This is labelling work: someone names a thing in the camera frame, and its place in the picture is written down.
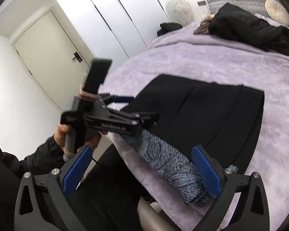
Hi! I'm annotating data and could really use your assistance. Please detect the black patterned-lining pants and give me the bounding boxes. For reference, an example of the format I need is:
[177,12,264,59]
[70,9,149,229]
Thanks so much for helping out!
[123,74,265,206]

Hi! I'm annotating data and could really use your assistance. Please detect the left black sleeve forearm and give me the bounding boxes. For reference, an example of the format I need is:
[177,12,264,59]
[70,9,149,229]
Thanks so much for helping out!
[0,136,64,230]

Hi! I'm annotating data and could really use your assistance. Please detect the small black clothing pile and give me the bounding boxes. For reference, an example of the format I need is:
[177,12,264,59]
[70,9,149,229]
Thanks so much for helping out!
[157,23,183,37]

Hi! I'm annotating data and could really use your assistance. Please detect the person left hand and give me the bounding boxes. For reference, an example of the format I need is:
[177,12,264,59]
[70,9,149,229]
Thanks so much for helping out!
[55,124,102,153]

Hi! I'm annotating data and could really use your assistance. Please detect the lilac plush bed blanket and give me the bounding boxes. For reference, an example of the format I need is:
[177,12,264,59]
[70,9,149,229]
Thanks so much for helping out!
[100,24,289,230]

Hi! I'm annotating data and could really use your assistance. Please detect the white wardrobe doors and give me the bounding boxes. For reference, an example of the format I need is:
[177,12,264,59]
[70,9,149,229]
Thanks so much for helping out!
[56,0,169,69]

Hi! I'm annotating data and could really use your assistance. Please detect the tan fur trim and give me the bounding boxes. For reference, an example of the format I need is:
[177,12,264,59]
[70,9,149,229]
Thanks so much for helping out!
[193,14,215,34]

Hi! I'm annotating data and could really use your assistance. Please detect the white floral plush bag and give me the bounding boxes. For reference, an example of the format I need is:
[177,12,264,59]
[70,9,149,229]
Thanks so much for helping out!
[165,0,193,27]

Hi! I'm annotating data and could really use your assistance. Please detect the black garment on bed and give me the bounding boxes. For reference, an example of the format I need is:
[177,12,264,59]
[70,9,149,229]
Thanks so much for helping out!
[208,3,289,56]

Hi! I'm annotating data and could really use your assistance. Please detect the round cream cushion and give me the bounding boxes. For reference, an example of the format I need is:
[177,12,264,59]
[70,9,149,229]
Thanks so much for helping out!
[265,0,289,26]

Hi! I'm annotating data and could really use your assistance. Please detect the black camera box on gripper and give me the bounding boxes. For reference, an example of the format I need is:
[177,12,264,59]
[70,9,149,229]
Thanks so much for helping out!
[79,59,113,97]

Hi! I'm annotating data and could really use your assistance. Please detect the white door with handle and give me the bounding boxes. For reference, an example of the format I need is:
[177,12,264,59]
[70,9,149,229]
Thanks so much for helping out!
[13,10,89,110]

